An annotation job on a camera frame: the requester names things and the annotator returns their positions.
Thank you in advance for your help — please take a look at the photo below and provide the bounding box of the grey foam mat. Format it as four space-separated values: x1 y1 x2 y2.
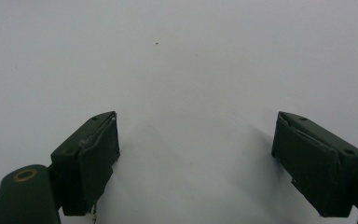
0 0 358 224

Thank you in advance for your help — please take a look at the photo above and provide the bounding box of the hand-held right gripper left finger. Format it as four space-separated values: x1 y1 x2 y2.
49 110 121 217

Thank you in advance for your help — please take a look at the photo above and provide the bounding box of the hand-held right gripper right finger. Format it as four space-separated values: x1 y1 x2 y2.
270 110 358 218

